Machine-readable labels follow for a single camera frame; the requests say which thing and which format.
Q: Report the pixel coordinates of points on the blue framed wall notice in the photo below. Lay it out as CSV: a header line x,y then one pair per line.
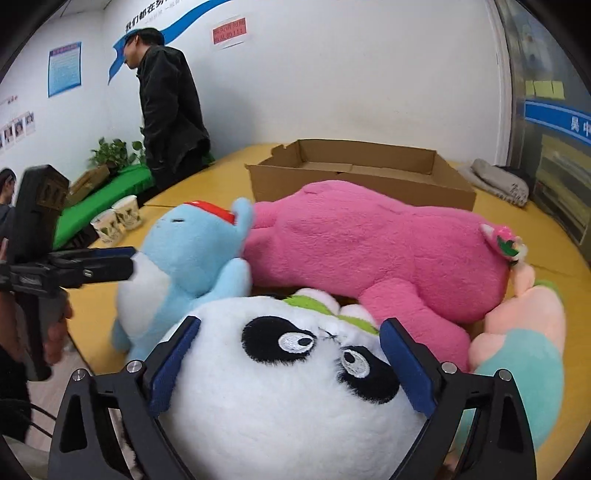
x,y
64,69

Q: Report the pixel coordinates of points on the green mat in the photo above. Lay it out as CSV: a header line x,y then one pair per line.
x,y
99,198

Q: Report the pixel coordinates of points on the pink bear plush toy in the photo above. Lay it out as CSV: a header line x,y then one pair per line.
x,y
369,249

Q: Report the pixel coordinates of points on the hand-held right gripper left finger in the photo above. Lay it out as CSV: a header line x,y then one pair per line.
x,y
173,367

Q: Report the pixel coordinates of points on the glass door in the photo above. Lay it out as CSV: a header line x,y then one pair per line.
x,y
554,175

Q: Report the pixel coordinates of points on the grey folded cloth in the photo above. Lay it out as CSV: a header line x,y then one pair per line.
x,y
501,182

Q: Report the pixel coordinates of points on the person's left hand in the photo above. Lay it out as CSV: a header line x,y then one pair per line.
x,y
57,330

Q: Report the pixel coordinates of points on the yellow sticky note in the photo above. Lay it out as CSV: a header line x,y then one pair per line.
x,y
559,90
544,88
530,88

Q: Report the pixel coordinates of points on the white panda plush toy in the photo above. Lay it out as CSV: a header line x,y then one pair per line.
x,y
277,401

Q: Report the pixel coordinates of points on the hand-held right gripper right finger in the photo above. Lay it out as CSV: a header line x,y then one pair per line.
x,y
411,369

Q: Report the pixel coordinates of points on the blue door sign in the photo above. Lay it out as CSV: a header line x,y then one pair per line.
x,y
558,121

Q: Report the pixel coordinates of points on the brown cardboard box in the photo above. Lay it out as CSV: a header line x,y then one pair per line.
x,y
369,182

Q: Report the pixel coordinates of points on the pastel pink teal plush toy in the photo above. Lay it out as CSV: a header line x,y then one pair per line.
x,y
521,350

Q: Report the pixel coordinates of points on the wall photo sheet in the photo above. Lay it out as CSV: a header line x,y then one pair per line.
x,y
30,123
8,136
18,129

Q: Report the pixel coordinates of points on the small cardboard box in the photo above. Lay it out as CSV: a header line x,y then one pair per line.
x,y
87,183

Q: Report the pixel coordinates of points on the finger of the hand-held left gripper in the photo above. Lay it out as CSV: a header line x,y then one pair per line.
x,y
113,252
101,272

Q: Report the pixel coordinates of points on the red wall notice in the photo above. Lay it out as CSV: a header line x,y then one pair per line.
x,y
229,32

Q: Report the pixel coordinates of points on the light blue plush toy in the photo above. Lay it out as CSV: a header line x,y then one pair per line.
x,y
189,258

